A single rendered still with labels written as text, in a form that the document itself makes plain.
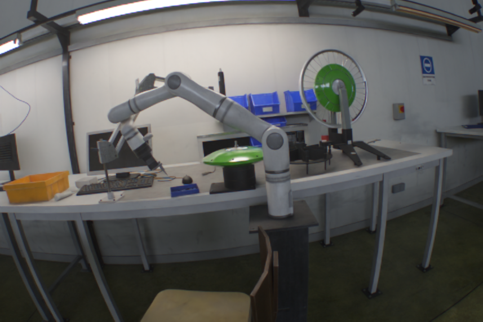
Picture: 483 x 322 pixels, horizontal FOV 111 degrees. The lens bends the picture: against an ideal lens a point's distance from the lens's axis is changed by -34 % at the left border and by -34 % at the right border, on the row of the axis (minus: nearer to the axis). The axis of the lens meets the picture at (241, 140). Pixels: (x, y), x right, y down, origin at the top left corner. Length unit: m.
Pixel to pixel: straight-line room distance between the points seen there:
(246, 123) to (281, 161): 0.19
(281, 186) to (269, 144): 0.15
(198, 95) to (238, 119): 0.17
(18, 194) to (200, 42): 1.71
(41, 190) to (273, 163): 1.22
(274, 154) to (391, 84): 2.00
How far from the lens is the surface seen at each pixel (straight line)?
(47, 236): 2.89
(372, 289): 1.82
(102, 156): 1.18
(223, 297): 0.93
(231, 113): 0.87
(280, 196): 0.89
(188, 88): 0.91
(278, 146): 0.85
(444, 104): 3.35
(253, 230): 0.85
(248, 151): 1.01
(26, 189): 1.58
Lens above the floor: 1.23
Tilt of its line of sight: 6 degrees down
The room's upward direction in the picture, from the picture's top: 6 degrees counter-clockwise
